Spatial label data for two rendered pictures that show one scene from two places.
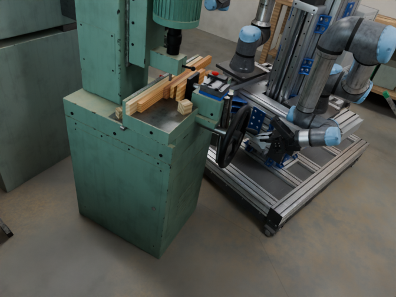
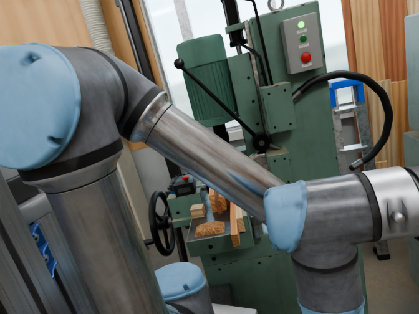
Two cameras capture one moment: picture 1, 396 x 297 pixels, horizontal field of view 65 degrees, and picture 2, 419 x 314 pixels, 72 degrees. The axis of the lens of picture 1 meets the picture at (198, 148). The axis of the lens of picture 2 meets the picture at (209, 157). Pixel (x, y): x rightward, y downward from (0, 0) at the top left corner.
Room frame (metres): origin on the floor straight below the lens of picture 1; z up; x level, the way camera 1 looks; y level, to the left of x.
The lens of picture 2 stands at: (2.29, -0.16, 1.40)
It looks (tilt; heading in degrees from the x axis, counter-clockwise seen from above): 16 degrees down; 167
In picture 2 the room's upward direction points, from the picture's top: 14 degrees counter-clockwise
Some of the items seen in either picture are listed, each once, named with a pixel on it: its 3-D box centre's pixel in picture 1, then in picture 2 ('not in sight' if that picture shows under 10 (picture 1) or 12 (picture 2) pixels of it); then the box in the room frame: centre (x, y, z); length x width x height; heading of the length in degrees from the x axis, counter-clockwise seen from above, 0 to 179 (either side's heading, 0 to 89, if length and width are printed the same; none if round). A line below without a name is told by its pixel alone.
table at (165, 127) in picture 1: (192, 102); (210, 204); (1.20, 0.06, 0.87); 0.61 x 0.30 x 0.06; 159
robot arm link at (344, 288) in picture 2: (223, 0); (324, 274); (2.02, 0.02, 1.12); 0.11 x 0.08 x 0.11; 154
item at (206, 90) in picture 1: (215, 84); (183, 183); (1.18, -0.02, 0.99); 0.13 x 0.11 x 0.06; 159
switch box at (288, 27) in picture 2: not in sight; (301, 44); (1.45, 0.42, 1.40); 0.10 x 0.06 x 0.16; 69
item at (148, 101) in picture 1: (180, 79); (233, 194); (1.29, 0.14, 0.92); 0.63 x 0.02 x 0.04; 159
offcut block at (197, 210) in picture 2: not in sight; (197, 210); (1.32, -0.02, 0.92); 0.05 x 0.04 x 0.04; 63
